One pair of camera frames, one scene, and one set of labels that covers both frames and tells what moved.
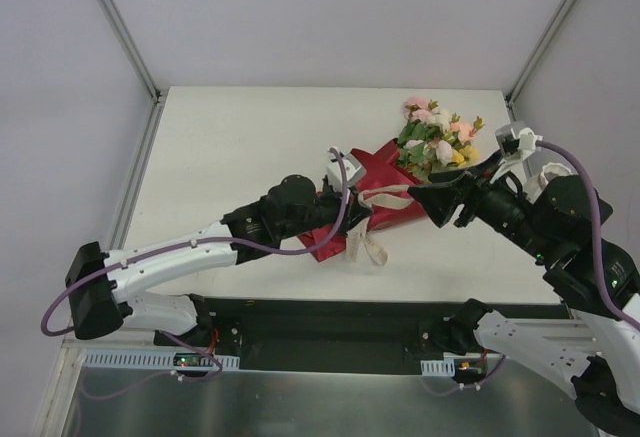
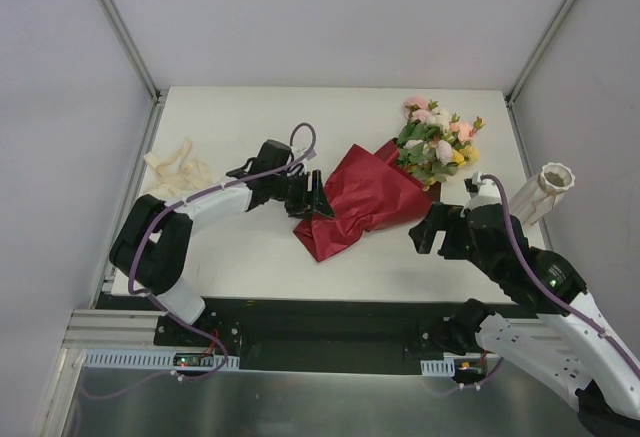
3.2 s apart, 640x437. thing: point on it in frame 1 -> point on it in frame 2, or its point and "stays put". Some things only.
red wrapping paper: (382, 172) stays put
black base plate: (293, 336) stays put
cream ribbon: (360, 234) -> (178, 176)
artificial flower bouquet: (431, 139) stays put
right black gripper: (466, 202) -> (445, 232)
